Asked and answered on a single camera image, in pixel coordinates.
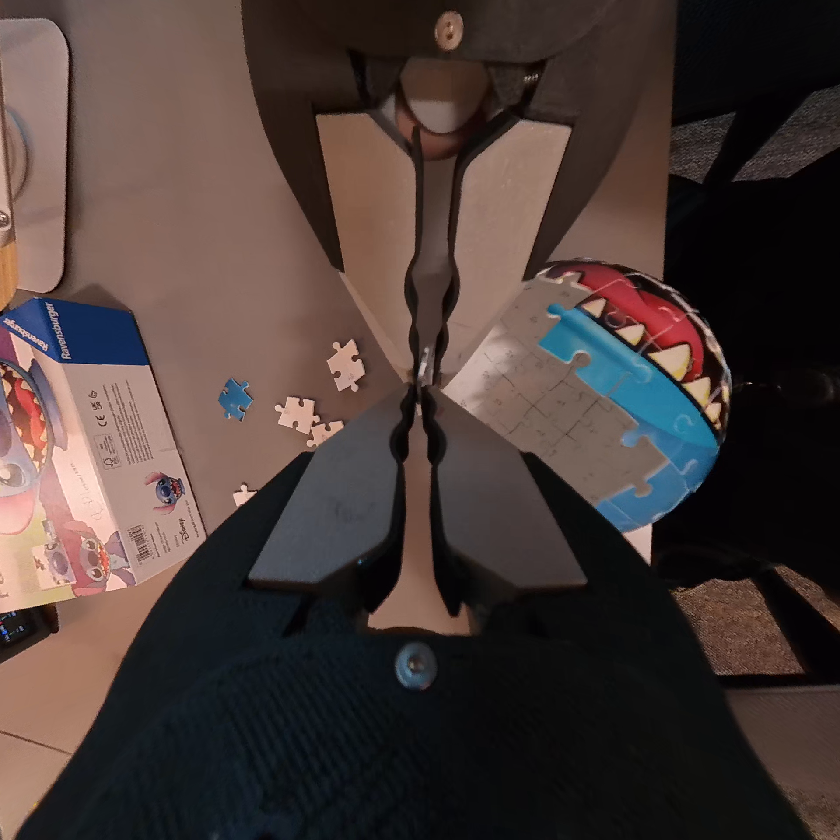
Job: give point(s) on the light blue curved puzzle piece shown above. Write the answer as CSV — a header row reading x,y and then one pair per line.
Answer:
x,y
428,364

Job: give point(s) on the cartoon printed puzzle box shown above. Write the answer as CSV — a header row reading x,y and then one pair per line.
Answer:
x,y
98,426

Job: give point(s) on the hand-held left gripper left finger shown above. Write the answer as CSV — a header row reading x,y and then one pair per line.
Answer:
x,y
328,518

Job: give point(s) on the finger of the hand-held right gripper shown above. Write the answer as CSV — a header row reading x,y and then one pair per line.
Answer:
x,y
512,197
367,197

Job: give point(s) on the grey rounded stand base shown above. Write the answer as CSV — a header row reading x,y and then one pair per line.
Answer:
x,y
46,164

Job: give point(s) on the scattered white puzzle pieces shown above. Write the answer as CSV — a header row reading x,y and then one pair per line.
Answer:
x,y
346,365

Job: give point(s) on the black device with screen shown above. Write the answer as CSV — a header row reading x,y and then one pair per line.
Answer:
x,y
13,627

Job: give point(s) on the colourful puzzle ball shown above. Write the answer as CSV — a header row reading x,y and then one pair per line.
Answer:
x,y
663,426

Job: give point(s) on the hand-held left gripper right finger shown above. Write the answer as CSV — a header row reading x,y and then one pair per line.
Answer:
x,y
505,525

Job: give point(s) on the blue flat puzzle piece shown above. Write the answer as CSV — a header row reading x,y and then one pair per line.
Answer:
x,y
235,398

